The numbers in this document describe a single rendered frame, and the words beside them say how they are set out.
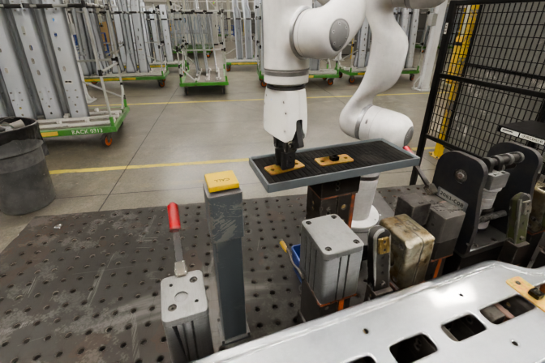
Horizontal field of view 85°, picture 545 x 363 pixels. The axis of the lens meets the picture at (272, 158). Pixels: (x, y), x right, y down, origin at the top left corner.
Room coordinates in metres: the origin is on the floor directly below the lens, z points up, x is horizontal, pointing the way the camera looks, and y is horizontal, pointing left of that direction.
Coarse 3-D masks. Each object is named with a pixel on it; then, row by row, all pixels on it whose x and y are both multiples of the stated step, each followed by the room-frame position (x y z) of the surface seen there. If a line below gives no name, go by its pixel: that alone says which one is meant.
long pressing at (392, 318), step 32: (416, 288) 0.39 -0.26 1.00; (448, 288) 0.40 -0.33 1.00; (480, 288) 0.40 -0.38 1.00; (512, 288) 0.40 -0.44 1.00; (320, 320) 0.33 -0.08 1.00; (352, 320) 0.33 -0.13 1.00; (384, 320) 0.33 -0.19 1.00; (416, 320) 0.33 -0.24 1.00; (448, 320) 0.33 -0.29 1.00; (480, 320) 0.33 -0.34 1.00; (512, 320) 0.33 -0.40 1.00; (544, 320) 0.33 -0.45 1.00; (224, 352) 0.28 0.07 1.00; (256, 352) 0.28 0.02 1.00; (288, 352) 0.28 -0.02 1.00; (320, 352) 0.28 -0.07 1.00; (352, 352) 0.28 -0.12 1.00; (384, 352) 0.28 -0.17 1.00; (448, 352) 0.28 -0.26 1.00; (480, 352) 0.28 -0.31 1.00; (512, 352) 0.28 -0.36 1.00; (544, 352) 0.28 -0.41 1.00
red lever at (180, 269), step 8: (168, 208) 0.47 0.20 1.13; (176, 208) 0.47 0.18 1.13; (176, 216) 0.45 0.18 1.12; (176, 224) 0.44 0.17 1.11; (176, 232) 0.43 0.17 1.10; (176, 240) 0.42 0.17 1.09; (176, 248) 0.41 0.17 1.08; (176, 256) 0.40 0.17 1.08; (176, 264) 0.38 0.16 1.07; (184, 264) 0.38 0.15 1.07; (176, 272) 0.37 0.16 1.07; (184, 272) 0.37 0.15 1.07
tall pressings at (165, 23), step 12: (120, 24) 8.91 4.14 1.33; (144, 24) 9.09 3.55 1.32; (168, 24) 9.46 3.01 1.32; (120, 36) 9.08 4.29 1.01; (132, 36) 8.94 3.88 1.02; (144, 36) 9.00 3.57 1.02; (156, 36) 9.50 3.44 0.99; (168, 36) 9.36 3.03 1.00; (120, 48) 8.83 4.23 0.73; (156, 48) 9.27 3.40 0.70; (168, 48) 9.33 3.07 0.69; (156, 60) 9.30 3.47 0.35; (168, 60) 9.30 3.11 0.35
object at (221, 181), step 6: (204, 174) 0.55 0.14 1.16; (210, 174) 0.55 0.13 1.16; (216, 174) 0.55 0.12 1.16; (222, 174) 0.55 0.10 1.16; (228, 174) 0.55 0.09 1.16; (210, 180) 0.52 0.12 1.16; (216, 180) 0.52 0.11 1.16; (222, 180) 0.52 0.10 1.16; (228, 180) 0.52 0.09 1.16; (234, 180) 0.52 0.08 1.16; (210, 186) 0.50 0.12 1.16; (216, 186) 0.50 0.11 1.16; (222, 186) 0.50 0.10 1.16; (228, 186) 0.50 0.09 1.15; (234, 186) 0.51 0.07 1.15
